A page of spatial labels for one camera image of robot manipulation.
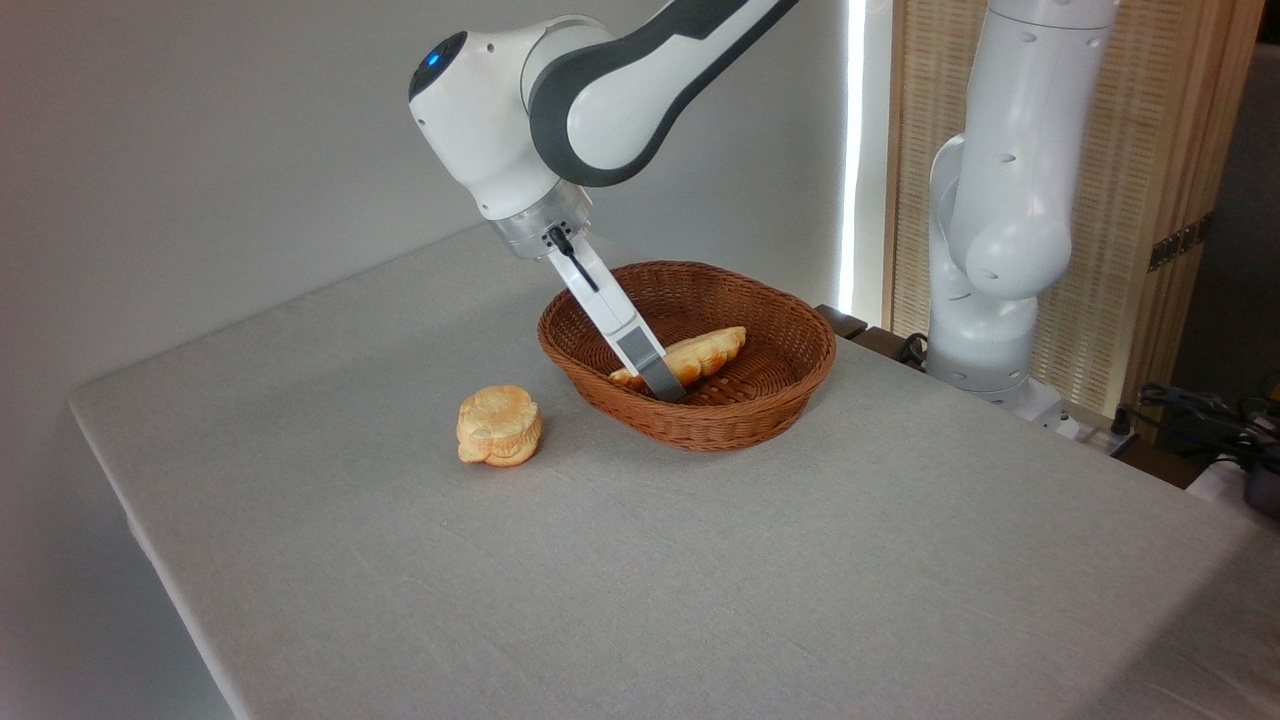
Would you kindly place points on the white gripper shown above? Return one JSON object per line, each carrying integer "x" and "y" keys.
{"x": 598, "y": 295}

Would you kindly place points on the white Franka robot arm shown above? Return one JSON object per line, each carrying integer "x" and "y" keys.
{"x": 500, "y": 130}

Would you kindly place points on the wooden slatted screen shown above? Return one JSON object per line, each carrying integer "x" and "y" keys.
{"x": 1130, "y": 150}

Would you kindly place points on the dark metal screen hinge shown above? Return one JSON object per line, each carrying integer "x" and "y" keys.
{"x": 1180, "y": 242}

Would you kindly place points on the dark wooden bench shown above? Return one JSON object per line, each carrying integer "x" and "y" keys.
{"x": 875, "y": 338}

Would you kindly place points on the grey tablecloth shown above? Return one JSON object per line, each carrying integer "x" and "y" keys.
{"x": 700, "y": 580}

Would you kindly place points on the brown wicker basket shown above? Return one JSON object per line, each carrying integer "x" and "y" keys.
{"x": 760, "y": 410}

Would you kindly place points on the long golden bread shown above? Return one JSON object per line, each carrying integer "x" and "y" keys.
{"x": 708, "y": 352}

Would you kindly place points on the round golden bread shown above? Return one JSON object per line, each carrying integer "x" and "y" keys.
{"x": 500, "y": 425}

